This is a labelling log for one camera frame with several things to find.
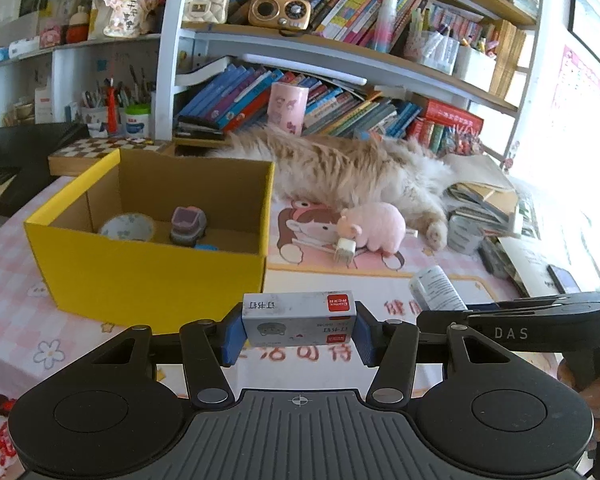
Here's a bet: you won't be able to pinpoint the black electric piano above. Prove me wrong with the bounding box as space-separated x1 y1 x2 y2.
0 122 88 216

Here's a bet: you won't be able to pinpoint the white paper sheet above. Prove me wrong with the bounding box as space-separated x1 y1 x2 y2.
497 235 581 296

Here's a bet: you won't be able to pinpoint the fluffy orange cat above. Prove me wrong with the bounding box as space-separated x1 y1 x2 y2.
215 125 456 251

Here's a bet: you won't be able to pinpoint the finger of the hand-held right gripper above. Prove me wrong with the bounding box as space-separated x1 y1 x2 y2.
416 310 486 337
462 296 581 312

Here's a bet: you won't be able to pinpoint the white rabbit figurine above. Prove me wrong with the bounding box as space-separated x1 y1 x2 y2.
102 0 156 38

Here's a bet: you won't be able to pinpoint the alphabet wall poster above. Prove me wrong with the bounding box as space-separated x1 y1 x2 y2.
560 45 600 171

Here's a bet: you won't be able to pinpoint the black flat case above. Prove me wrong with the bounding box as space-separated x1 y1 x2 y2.
480 240 511 276

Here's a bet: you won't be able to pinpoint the black stapler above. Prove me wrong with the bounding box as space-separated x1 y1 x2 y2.
175 115 226 141

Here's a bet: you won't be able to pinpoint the row of small colourful books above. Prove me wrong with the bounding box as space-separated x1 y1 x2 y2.
407 117 481 156

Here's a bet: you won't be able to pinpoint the brown book stack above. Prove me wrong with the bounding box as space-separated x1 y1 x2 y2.
490 20 528 101

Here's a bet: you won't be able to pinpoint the red handled scissors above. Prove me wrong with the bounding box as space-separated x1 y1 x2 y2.
105 80 121 136

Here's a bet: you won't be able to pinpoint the white staple box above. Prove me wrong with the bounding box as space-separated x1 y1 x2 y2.
242 290 358 351

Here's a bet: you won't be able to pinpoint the white bookshelf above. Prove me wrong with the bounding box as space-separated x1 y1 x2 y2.
0 0 546 161

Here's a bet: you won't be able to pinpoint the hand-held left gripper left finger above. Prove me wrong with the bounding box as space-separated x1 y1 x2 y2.
91 304 247 408

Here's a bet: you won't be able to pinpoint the wooden chessboard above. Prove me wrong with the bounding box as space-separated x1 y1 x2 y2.
47 137 168 176

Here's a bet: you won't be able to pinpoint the pile of books and papers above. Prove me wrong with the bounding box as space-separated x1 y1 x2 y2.
447 155 541 256

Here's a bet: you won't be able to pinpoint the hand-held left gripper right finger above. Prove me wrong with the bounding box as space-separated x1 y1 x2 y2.
355 301 512 407

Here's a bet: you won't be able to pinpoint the white labelled bottle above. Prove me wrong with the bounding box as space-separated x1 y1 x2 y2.
409 266 468 313

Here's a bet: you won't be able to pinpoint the yellow cardboard box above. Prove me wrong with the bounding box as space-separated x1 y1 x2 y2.
24 147 276 336

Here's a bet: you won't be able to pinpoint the printed pen cup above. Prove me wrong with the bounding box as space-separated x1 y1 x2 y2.
80 87 112 138

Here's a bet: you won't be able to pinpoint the pink printed cup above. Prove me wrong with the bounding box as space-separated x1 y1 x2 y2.
267 82 310 136

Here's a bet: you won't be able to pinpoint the clear pen holder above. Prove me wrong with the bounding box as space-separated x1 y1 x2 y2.
405 10 461 73

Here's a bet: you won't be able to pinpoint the pink checkered desktop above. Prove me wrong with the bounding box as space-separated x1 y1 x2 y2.
0 170 600 411

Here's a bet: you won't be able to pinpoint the wooden retro radio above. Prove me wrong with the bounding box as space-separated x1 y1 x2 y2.
248 0 311 31

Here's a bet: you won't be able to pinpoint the red boxed book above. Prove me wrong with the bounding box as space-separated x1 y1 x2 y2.
420 99 485 136

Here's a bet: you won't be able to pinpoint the black smartphone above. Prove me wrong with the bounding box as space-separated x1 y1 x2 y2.
547 264 583 293

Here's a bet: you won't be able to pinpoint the pastel striped tube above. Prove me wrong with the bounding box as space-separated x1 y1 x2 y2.
375 0 398 55

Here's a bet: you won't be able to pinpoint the white light bar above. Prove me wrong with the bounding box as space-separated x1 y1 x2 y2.
241 54 368 86

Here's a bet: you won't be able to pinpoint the red round doll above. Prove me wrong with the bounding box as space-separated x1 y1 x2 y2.
65 6 90 43

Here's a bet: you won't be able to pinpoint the person's right hand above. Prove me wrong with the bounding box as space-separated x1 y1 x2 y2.
557 357 600 443

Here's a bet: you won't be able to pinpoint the white charger plug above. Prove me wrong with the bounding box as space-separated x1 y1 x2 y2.
332 239 358 266

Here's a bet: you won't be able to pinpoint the row of leaning books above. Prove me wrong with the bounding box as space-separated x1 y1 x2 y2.
177 62 423 141

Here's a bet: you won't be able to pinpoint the row of upright books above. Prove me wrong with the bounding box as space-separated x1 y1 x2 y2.
225 0 481 56

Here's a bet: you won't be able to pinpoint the tissue packs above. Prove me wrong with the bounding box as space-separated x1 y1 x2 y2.
0 37 41 63

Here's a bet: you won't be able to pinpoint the white carton red label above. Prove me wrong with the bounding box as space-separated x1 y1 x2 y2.
34 87 55 123

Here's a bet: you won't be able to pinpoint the white pen box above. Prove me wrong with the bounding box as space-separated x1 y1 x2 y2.
452 45 497 92

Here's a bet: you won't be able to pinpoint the white jar green lid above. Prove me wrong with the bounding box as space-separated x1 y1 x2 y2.
120 103 152 139

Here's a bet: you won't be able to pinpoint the pink plush pig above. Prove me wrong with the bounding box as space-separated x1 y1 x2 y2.
336 201 408 255

